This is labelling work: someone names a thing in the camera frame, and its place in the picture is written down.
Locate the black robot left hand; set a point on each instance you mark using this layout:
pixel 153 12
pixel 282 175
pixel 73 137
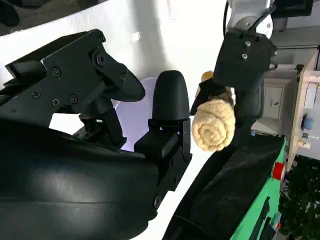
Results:
pixel 245 57

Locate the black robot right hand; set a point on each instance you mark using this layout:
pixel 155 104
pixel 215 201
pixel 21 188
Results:
pixel 75 185

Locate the beige towel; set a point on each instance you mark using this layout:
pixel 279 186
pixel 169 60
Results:
pixel 215 127

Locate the white cabinet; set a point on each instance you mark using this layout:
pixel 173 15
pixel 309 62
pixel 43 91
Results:
pixel 275 100

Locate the dark monitor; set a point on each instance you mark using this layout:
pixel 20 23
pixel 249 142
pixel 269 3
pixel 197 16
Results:
pixel 292 7

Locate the light wooden cabinet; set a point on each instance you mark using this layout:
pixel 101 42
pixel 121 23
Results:
pixel 306 105

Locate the lilac plate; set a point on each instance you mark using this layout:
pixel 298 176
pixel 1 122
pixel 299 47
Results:
pixel 135 117

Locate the red block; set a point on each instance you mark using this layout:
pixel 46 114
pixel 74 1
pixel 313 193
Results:
pixel 278 171

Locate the black fabric cover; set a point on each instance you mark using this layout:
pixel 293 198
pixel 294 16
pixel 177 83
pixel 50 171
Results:
pixel 232 180

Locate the green cloth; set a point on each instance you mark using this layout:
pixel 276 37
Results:
pixel 260 190

